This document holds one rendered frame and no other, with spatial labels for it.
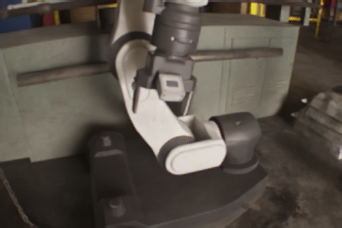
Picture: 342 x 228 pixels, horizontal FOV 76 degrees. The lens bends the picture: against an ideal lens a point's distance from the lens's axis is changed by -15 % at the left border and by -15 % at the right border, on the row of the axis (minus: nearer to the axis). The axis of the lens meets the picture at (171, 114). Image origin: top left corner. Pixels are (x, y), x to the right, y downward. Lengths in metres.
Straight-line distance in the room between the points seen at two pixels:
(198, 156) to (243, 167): 0.22
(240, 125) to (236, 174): 0.19
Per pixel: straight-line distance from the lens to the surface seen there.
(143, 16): 0.63
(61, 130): 1.27
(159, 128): 0.75
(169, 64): 0.46
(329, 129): 1.56
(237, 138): 0.87
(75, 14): 3.98
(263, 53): 1.36
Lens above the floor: 0.79
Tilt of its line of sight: 29 degrees down
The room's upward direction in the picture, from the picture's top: straight up
